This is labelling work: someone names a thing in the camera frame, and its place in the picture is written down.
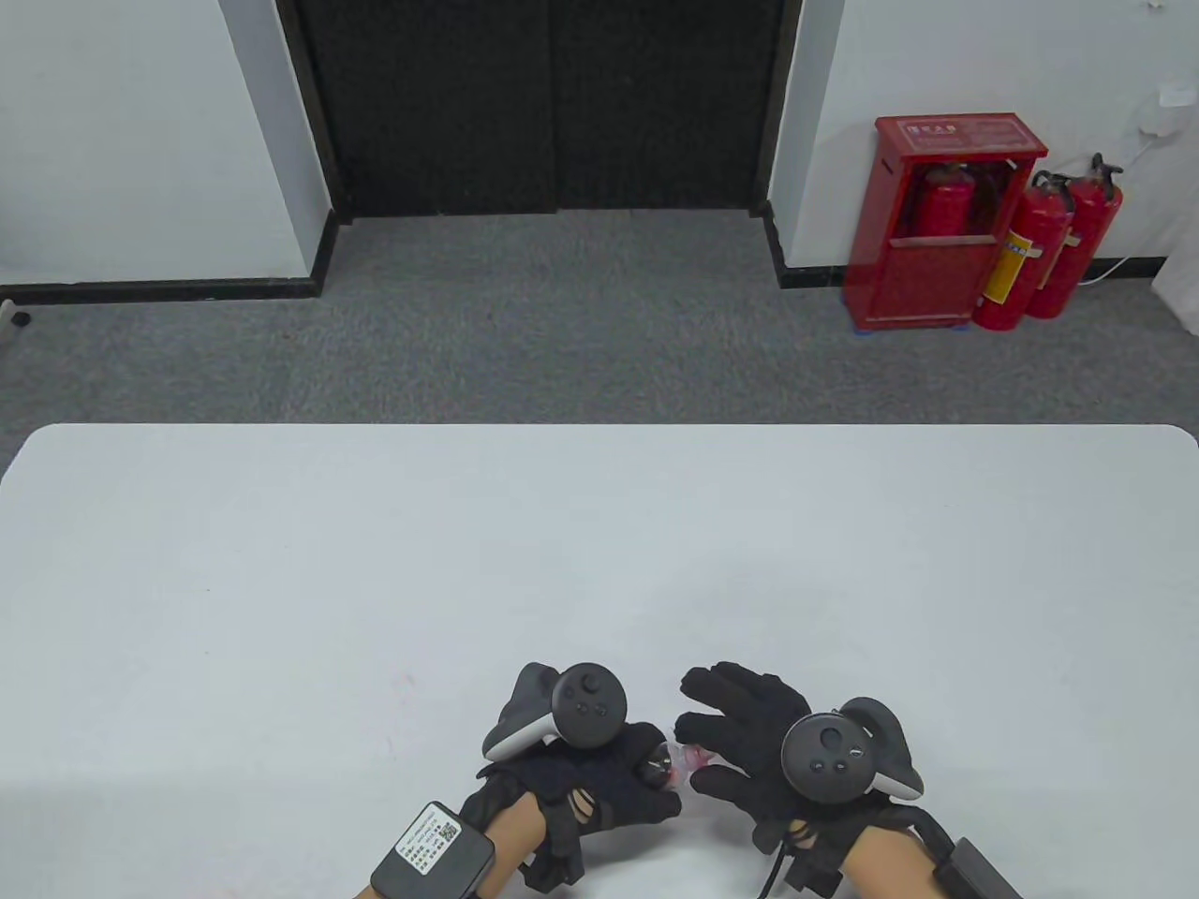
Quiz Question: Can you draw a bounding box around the black and white right controller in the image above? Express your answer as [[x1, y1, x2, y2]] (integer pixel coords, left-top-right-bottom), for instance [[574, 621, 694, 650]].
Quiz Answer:
[[782, 698, 924, 804]]

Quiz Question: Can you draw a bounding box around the black and white left controller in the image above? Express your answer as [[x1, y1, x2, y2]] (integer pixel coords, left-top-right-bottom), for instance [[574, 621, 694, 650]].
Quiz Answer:
[[482, 662, 629, 761]]

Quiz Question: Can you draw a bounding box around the black and white controller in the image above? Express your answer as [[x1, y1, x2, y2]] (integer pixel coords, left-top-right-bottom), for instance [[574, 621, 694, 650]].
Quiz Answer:
[[482, 662, 629, 761], [782, 698, 924, 804]]

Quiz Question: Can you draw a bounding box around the person's left forearm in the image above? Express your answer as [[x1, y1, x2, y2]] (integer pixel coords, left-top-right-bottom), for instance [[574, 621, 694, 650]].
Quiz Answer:
[[351, 796, 549, 899]]

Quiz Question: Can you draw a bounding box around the person's right forearm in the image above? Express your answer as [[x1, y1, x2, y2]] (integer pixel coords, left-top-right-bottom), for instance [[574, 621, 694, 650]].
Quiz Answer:
[[843, 829, 947, 899]]

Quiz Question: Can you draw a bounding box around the red fire extinguisher cabinet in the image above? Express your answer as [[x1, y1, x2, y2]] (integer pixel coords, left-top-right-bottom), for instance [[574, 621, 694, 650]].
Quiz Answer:
[[843, 112, 1048, 333]]

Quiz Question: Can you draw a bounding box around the person's right hand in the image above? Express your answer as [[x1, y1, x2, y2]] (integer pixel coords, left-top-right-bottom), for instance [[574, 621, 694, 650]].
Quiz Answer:
[[674, 662, 914, 853]]

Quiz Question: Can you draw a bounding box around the black wrist camera box plain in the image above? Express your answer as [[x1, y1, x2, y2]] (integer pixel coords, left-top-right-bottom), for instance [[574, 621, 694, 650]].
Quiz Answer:
[[932, 838, 1022, 899]]

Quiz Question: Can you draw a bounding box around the black wrist camera box labelled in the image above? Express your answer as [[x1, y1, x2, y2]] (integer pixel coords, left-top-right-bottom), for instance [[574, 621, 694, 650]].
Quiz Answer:
[[370, 801, 496, 899]]

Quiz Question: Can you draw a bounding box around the red fire extinguisher yellow label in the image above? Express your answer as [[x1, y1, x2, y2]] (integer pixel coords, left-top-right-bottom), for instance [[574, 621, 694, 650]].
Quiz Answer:
[[972, 171, 1076, 332]]

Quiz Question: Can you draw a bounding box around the person's left hand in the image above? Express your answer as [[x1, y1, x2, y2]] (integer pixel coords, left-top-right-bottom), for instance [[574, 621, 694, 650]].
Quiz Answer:
[[459, 721, 683, 834]]

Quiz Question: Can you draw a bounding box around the clear soy sauce bottle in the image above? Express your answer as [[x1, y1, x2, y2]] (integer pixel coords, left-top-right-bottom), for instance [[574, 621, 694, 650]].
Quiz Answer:
[[637, 740, 699, 789]]

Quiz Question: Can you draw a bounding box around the black double door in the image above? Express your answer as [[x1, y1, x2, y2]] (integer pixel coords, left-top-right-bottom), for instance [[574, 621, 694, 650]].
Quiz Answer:
[[276, 0, 805, 224]]

